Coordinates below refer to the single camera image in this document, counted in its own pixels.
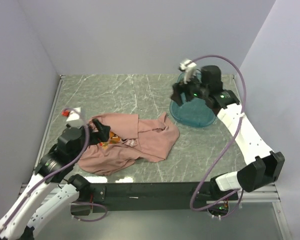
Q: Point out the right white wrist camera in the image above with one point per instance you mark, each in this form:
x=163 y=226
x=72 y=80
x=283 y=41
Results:
x=189 y=68

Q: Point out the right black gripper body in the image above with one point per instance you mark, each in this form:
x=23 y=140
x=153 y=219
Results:
x=199 y=90

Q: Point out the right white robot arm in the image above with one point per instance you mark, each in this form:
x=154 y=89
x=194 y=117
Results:
x=263 y=165

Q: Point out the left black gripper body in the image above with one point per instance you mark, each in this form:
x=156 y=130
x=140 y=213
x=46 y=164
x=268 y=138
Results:
x=95 y=137

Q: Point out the black base beam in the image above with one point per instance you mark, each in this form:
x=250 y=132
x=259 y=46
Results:
x=140 y=196

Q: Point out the pink printed t shirt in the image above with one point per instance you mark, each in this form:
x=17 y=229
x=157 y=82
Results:
x=130 y=139

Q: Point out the aluminium frame rail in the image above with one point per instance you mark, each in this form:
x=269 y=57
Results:
x=267 y=194

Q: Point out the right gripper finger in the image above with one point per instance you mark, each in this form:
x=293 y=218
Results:
x=177 y=90
x=189 y=95

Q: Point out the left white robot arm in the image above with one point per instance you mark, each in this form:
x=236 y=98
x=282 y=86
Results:
x=30 y=213

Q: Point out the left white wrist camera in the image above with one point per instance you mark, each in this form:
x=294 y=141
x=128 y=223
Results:
x=75 y=117

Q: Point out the teal plastic basin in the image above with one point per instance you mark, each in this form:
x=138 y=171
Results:
x=194 y=113

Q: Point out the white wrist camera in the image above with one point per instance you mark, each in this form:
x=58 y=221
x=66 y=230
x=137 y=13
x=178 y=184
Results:
x=189 y=68
x=75 y=117

